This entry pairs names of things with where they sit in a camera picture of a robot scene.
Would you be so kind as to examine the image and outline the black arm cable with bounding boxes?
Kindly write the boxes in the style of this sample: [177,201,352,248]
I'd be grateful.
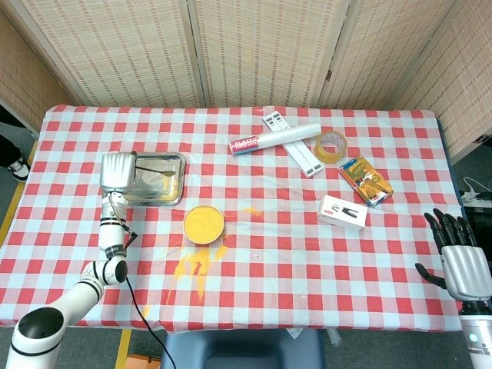
[122,229,172,369]

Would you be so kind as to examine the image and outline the rectangular steel tray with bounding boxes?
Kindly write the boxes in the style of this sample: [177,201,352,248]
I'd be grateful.
[125,151,188,208]

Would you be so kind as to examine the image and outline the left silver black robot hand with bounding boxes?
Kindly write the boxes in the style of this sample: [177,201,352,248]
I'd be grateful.
[98,151,138,193]

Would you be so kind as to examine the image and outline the yellow bowl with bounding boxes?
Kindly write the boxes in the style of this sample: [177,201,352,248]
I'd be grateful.
[182,204,226,246]

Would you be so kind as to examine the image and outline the orange box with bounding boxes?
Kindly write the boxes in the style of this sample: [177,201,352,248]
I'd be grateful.
[125,354,162,369]

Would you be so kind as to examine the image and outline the white power strip with cables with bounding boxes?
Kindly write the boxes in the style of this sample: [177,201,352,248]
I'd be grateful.
[459,175,492,203]

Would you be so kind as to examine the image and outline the black trouser leg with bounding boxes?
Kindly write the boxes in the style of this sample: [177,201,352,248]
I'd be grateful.
[0,121,24,166]

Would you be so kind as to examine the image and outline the yellow powder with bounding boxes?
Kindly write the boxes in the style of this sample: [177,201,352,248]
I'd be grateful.
[140,245,230,320]

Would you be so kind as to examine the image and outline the clear yellow tape roll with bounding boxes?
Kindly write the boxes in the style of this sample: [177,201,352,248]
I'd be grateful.
[314,130,349,165]

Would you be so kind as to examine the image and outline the woven folding screen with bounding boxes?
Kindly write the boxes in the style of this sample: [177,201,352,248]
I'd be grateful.
[0,0,492,162]

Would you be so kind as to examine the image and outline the dark metal spoon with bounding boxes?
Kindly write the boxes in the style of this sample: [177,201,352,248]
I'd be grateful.
[135,165,176,178]

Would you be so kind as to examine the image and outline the black and white sneaker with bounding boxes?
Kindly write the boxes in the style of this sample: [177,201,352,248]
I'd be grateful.
[6,156,32,181]

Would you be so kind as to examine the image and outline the white stapler box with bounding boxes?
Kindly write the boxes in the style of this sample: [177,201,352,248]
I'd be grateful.
[317,194,368,230]

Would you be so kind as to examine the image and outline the dark blue chair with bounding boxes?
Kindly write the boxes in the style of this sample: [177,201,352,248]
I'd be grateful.
[160,328,326,369]

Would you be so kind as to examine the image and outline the red white checkered tablecloth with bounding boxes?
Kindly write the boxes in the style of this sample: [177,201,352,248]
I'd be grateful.
[0,104,492,332]

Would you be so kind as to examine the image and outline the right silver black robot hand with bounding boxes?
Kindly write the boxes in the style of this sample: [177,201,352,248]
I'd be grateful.
[414,208,492,301]

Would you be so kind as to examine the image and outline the colourful crayon box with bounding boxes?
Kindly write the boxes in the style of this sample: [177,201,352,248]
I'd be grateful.
[337,155,394,208]

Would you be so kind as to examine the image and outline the black equipment box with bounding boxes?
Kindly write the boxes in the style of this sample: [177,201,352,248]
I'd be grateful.
[463,205,492,247]

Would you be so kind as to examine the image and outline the plastic food wrap roll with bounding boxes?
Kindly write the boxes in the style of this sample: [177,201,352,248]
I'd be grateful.
[229,121,322,157]

